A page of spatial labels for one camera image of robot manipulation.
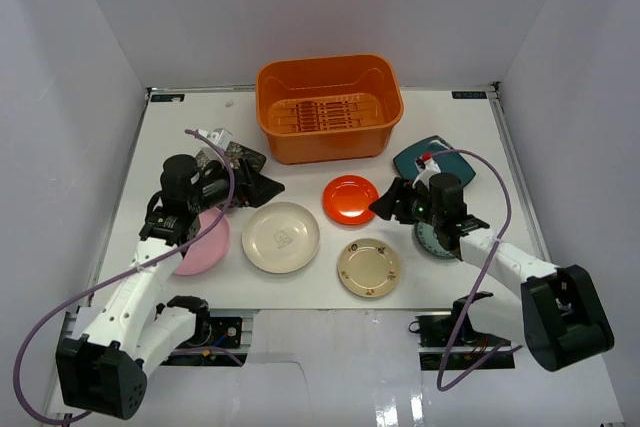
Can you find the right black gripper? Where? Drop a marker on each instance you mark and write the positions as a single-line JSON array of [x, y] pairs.
[[403, 191]]

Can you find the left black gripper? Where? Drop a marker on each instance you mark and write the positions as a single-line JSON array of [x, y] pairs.
[[242, 182]]

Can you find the orange round plate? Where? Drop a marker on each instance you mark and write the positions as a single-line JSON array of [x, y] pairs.
[[346, 200]]

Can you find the blue patterned porcelain plate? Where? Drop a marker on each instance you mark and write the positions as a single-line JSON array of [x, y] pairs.
[[427, 239]]

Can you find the cream plate with bear print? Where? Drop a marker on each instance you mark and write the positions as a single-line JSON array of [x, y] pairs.
[[281, 238]]

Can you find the beige plate with floral rim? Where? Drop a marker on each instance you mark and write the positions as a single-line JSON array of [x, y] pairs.
[[369, 268]]

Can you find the pink round plate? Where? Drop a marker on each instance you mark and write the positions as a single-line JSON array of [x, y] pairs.
[[207, 252]]

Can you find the teal square plate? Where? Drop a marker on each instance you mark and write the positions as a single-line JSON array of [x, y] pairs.
[[453, 163]]

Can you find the black floral square plate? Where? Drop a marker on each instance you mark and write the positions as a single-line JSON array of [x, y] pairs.
[[234, 153]]

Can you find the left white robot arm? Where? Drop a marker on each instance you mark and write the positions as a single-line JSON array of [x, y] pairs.
[[106, 369]]

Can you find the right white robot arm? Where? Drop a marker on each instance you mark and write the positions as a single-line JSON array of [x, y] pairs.
[[557, 316]]

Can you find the orange plastic bin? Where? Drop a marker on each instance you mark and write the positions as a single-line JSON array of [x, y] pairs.
[[327, 109]]

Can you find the right dark corner label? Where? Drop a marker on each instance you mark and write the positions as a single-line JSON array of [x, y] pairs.
[[468, 95]]

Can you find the dark corner label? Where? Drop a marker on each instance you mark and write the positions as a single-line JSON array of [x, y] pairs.
[[166, 98], [468, 95]]

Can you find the left dark corner label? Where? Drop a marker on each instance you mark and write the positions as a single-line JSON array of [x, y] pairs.
[[166, 98]]

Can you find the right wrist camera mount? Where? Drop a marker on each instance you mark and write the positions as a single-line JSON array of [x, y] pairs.
[[426, 166]]

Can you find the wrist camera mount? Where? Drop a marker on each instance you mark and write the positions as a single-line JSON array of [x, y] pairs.
[[426, 166], [219, 137]]

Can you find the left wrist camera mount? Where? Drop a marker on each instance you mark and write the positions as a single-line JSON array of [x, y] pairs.
[[219, 137]]

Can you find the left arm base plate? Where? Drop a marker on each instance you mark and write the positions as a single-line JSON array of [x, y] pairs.
[[213, 334]]

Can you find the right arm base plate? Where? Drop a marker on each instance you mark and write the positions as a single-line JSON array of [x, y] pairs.
[[434, 331]]

